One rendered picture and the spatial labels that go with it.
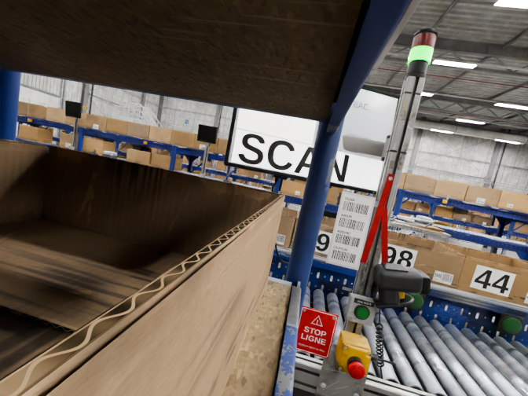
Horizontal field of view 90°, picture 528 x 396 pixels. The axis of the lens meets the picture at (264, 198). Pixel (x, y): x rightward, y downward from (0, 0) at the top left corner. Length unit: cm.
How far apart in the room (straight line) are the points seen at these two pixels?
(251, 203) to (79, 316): 17
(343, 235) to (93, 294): 60
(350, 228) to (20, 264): 64
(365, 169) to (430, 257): 74
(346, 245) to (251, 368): 58
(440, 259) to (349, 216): 83
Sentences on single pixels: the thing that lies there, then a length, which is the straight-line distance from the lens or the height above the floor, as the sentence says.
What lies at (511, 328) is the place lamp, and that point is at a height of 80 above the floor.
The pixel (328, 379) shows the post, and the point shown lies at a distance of 90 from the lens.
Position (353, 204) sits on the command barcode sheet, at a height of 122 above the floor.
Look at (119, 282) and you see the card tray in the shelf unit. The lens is 26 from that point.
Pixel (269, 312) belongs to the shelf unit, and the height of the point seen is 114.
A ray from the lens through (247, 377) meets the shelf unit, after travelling 19.
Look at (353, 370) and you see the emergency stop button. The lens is 76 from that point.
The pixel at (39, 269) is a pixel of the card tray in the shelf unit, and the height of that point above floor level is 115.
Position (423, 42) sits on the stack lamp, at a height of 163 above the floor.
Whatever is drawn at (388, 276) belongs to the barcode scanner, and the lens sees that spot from 72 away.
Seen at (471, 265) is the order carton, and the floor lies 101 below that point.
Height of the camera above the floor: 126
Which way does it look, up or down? 6 degrees down
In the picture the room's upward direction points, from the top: 11 degrees clockwise
